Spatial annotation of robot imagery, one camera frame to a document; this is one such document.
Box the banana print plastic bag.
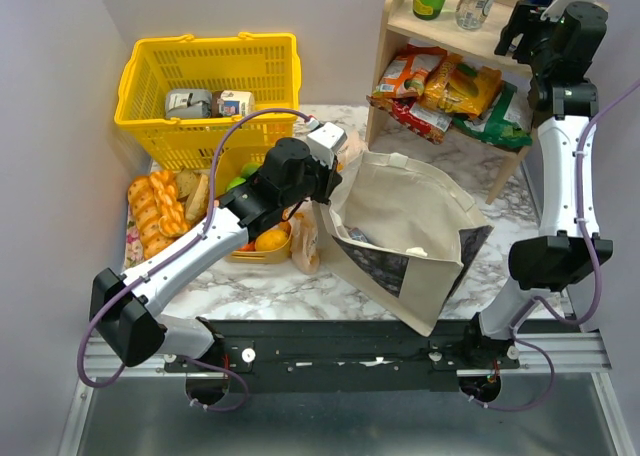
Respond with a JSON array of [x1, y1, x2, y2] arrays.
[[289, 128, 367, 275]]

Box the green toy fruit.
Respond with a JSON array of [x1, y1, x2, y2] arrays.
[[226, 162, 261, 191]]

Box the silver red bull can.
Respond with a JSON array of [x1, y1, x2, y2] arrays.
[[346, 227, 373, 246]]

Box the red snack bag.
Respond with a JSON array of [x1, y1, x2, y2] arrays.
[[367, 96, 452, 144]]

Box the brown milk carton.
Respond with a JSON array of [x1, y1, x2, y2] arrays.
[[211, 90, 255, 118]]

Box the grey wrapped package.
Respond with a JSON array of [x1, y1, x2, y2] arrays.
[[165, 88, 213, 120]]

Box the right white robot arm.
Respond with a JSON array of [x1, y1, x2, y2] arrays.
[[461, 0, 613, 368]]

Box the brown toy bread slices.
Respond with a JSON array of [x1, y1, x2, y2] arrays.
[[175, 169, 209, 225]]

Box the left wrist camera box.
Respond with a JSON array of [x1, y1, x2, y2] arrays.
[[306, 123, 347, 169]]

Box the yellow plastic shopping basket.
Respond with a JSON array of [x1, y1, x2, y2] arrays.
[[114, 32, 302, 170]]

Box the braided orange toy bread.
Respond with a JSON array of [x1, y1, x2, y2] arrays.
[[149, 170, 189, 238]]

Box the orange toy pumpkin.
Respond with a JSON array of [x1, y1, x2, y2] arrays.
[[239, 242, 255, 252]]

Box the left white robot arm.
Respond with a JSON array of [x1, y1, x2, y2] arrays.
[[90, 128, 346, 367]]

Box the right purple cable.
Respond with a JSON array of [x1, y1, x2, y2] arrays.
[[534, 78, 640, 327]]

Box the yellow food tray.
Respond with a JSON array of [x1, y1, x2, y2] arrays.
[[215, 145, 292, 264]]

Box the wooden shelf unit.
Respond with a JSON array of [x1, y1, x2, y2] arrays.
[[366, 0, 611, 205]]

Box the orange snack bag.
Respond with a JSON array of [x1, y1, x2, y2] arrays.
[[372, 45, 447, 99]]

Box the yellow chips bag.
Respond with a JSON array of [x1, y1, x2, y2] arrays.
[[418, 53, 503, 117]]

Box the clear plastic bottle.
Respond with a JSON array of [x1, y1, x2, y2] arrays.
[[455, 0, 494, 31]]

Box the green snack bag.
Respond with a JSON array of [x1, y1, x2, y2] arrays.
[[452, 82, 533, 150]]

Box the beige canvas tote bag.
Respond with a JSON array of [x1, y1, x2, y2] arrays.
[[313, 152, 493, 336]]

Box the toy bread loaf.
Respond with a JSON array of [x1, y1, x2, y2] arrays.
[[127, 176, 174, 260]]

